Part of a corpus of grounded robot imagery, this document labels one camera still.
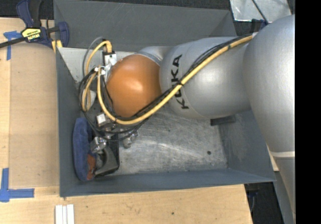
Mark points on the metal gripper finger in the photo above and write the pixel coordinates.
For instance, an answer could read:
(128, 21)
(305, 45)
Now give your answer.
(98, 144)
(129, 140)

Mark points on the blue cloth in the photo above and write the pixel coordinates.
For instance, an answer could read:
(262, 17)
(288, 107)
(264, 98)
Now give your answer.
(80, 142)

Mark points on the black curved block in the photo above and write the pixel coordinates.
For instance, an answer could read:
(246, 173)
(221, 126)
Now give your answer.
(110, 162)

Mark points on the red-brown flat block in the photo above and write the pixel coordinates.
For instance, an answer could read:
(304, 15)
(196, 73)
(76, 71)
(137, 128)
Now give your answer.
(90, 166)

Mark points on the grey metal bin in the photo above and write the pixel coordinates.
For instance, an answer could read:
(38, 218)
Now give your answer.
(175, 147)

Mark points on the pale wood flat board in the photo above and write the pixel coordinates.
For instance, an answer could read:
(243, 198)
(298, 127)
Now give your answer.
(32, 117)

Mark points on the black cylinder on white bracket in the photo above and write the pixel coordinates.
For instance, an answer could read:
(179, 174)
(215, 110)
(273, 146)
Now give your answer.
(109, 58)

